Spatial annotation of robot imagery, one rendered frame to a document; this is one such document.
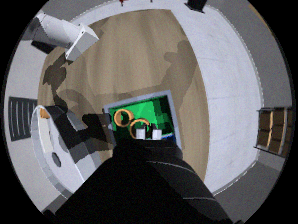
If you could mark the bronze bushing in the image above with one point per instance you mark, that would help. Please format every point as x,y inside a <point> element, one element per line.
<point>43,114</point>
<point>132,127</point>
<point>118,120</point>

